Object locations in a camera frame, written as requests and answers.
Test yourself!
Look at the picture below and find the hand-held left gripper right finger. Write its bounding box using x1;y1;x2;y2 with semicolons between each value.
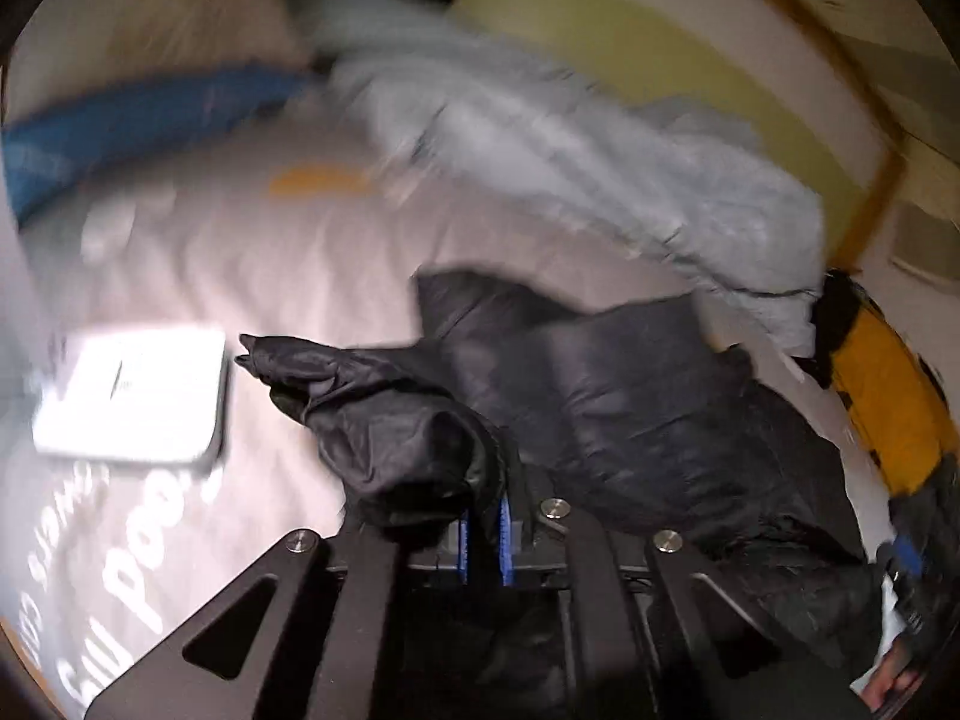
497;465;865;720

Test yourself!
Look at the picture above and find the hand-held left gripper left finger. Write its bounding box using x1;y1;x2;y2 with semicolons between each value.
84;506;473;720

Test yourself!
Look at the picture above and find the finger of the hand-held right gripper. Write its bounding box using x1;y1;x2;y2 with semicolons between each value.
877;532;929;593

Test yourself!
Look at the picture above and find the black puffer jacket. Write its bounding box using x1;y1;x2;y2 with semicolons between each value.
238;266;890;720

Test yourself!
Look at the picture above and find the person's right hand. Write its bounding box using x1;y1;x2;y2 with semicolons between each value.
862;652;925;713

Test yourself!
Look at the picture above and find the yellow cushion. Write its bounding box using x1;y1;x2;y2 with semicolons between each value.
832;300;952;497

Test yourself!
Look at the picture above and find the black bag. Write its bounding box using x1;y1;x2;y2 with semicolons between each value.
808;270;872;391

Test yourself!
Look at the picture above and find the white desk lamp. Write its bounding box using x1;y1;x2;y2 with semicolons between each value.
34;325;230;475

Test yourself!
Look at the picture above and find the light blue duvet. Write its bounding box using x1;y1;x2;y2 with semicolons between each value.
300;0;827;358

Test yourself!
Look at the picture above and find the blue pillow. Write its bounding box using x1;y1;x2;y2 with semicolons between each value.
0;66;317;222

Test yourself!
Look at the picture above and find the beige pillow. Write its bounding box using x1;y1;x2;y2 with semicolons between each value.
7;0;310;125

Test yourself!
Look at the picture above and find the wooden bed frame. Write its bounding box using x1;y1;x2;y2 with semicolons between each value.
675;0;912;275

